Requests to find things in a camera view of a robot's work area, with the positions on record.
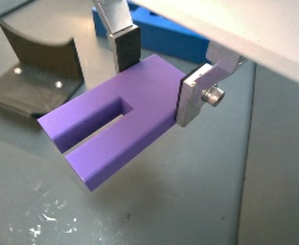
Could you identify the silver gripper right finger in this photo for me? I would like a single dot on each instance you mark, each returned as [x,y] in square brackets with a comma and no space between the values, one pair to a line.
[199,84]

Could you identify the blue foam shape board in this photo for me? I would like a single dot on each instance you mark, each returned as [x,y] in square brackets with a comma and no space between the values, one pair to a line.
[162,35]

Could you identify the purple double-square block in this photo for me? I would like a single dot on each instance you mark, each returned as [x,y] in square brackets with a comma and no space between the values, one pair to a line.
[104,127]

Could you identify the black curved stand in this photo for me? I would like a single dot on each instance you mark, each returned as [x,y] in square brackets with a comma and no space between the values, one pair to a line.
[44,79]

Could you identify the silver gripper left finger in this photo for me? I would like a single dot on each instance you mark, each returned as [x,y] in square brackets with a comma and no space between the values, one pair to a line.
[123,32]

